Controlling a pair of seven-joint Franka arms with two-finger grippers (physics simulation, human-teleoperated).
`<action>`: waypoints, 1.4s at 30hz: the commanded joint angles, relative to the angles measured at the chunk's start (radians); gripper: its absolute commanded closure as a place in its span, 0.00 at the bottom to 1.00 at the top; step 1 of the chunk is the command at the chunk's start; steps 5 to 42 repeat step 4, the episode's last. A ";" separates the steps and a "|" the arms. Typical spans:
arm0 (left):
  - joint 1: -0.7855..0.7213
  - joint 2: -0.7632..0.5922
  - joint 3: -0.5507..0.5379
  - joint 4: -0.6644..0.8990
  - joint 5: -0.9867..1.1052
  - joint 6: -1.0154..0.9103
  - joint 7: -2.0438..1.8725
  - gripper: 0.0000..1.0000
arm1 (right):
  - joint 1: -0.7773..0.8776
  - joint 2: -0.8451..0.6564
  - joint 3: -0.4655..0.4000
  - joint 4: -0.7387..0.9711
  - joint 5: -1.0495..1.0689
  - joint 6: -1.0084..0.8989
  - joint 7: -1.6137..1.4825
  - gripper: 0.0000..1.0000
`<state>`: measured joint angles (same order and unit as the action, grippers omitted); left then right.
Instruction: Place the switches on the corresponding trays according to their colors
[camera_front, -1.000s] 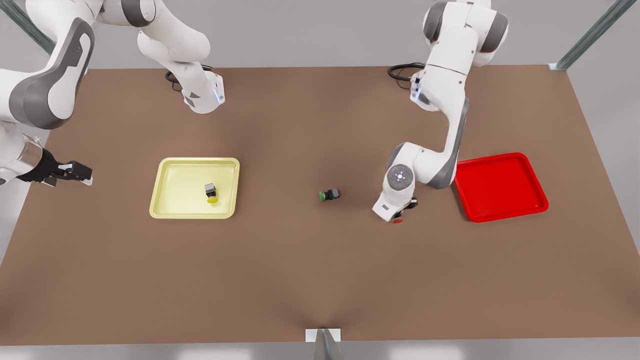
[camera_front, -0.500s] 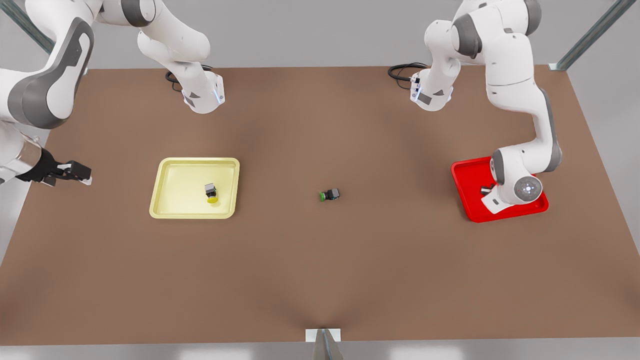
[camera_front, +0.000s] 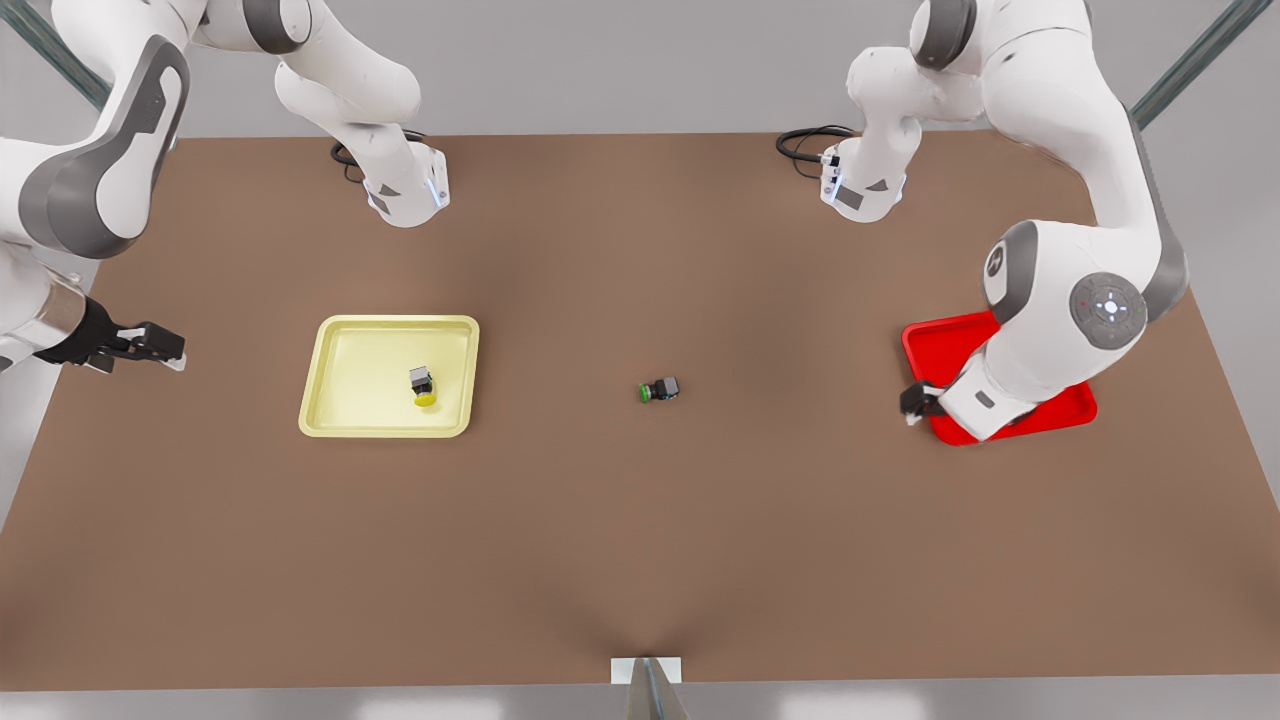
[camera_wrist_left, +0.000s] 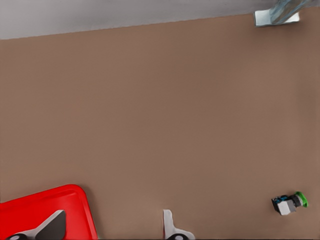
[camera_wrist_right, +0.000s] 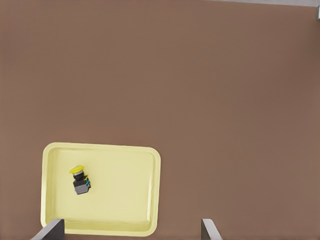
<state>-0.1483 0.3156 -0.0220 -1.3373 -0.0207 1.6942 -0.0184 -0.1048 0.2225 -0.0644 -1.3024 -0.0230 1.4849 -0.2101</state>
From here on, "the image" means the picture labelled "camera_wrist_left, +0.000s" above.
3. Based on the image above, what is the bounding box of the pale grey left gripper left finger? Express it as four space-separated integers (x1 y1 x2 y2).
5 209 67 240

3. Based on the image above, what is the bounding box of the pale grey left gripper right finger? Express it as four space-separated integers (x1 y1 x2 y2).
162 209 196 240

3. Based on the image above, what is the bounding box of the red plastic tray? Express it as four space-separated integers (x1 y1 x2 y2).
0 184 99 240

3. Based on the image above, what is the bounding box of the green push-button switch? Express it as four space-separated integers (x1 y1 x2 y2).
271 191 309 217

